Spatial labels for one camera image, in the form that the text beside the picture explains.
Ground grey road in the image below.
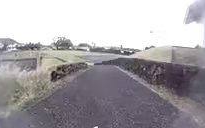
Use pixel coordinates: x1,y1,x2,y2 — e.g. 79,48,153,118
81,53,125,64

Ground distant low building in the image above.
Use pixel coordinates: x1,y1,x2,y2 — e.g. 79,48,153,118
76,44,91,52

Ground dark asphalt path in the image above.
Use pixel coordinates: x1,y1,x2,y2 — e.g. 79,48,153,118
0,63,204,128

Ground green lawn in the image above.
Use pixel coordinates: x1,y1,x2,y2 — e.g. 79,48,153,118
3,49,91,68

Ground distant trees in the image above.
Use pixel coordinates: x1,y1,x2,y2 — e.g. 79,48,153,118
51,36,75,51

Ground grass slope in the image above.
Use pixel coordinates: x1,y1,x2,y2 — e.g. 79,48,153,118
129,45,205,70

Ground distant white building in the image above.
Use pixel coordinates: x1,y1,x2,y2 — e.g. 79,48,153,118
4,42,22,52

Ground tall dry grass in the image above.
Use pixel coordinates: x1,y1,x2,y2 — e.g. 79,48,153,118
0,63,58,118

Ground low dark stone wall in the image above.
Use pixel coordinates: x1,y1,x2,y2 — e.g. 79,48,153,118
49,61,90,83

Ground long dark stone wall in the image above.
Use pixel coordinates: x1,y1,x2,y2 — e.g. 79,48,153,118
101,57,205,108

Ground wooden post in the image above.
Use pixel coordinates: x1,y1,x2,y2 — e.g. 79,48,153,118
35,51,43,78

